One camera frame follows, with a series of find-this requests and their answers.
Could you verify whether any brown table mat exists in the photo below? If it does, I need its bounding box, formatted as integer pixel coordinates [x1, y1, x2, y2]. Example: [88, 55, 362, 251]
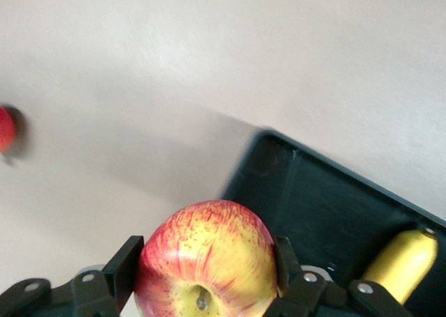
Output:
[0, 0, 446, 317]

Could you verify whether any black plastic box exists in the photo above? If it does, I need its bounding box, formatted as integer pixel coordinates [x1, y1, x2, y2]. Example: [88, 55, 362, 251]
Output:
[219, 128, 446, 317]

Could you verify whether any red yellow apple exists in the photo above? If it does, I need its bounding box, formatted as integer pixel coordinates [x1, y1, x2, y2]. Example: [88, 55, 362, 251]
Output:
[134, 199, 279, 317]

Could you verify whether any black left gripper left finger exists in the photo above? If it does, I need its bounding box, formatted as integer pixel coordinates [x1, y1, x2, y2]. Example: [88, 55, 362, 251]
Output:
[0, 235, 144, 317]

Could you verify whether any red pomegranate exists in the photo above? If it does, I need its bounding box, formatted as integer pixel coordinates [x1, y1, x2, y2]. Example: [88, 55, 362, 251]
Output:
[0, 106, 17, 154]

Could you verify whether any yellow banana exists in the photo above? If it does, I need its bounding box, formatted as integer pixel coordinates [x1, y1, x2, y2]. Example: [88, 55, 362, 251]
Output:
[362, 227, 439, 306]

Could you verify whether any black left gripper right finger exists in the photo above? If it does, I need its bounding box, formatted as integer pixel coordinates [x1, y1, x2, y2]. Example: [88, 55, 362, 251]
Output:
[268, 235, 415, 317]

